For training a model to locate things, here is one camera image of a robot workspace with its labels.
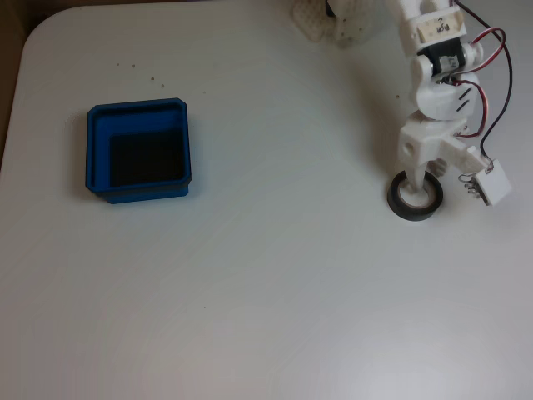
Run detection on black tape roll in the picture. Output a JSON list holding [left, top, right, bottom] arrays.
[[386, 169, 445, 223]]

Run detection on blue square plastic box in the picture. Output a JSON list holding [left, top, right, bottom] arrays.
[[84, 97, 193, 205]]

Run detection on white square camera box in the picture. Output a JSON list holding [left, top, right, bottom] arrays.
[[441, 137, 512, 208]]

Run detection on red cable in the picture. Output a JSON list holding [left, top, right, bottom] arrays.
[[441, 27, 507, 138]]

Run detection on black cable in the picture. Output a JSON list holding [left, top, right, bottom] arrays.
[[456, 0, 513, 168]]

